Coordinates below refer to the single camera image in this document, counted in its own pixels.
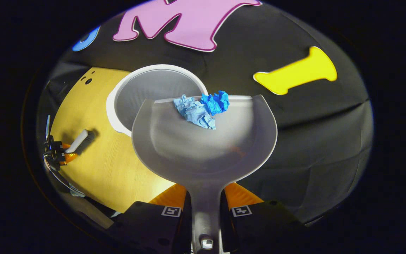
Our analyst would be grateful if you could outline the dark blue paper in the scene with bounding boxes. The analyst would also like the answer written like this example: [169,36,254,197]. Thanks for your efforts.
[200,91,230,116]

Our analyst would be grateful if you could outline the grey dustpan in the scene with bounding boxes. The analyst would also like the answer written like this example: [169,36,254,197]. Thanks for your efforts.
[131,95,278,254]

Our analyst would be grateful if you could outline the white ribbed garbage bin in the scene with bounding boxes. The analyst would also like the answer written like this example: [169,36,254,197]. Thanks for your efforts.
[106,64,209,137]

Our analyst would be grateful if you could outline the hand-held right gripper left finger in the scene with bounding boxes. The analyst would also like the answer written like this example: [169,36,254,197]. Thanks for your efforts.
[106,183,193,254]

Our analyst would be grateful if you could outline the light blue paper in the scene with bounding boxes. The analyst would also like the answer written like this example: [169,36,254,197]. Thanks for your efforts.
[173,95,216,130]

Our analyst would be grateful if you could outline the small grey broom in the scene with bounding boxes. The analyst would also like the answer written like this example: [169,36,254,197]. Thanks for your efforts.
[65,129,96,155]

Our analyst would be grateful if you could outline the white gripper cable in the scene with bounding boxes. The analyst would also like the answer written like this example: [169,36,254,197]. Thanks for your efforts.
[44,155,85,197]

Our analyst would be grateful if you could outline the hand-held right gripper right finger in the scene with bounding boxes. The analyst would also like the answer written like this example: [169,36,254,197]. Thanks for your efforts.
[220,182,309,254]

